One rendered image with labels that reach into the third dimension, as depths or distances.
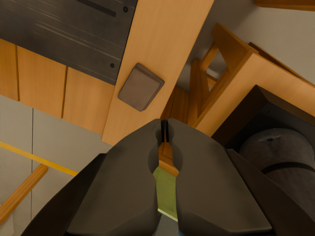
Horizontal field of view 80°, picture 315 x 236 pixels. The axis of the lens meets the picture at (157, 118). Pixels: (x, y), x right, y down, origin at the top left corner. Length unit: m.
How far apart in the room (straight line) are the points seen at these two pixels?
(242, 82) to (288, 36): 0.95
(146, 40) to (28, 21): 0.28
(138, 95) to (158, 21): 0.16
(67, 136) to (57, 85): 1.49
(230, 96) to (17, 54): 0.58
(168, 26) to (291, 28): 1.10
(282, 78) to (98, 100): 0.48
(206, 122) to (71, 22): 0.42
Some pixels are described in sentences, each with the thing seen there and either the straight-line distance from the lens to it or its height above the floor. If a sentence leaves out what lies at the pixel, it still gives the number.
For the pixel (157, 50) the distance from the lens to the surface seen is 0.44.
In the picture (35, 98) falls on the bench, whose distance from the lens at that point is 0.68.
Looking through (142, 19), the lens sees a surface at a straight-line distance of 0.44.
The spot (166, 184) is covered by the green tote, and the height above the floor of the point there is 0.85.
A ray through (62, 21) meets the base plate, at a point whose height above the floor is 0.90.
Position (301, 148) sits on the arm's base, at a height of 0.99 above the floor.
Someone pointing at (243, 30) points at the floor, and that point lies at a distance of 1.37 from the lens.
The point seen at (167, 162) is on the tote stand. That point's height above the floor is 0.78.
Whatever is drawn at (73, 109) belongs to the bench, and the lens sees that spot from 0.62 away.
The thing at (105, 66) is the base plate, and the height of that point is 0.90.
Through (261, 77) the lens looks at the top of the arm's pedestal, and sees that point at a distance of 0.53.
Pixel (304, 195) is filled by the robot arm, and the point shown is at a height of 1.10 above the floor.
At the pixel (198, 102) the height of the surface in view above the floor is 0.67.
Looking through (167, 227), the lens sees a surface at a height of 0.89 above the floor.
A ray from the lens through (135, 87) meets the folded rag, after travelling 0.45.
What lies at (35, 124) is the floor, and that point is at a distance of 2.21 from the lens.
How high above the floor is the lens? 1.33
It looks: 57 degrees down
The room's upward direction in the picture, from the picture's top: 162 degrees counter-clockwise
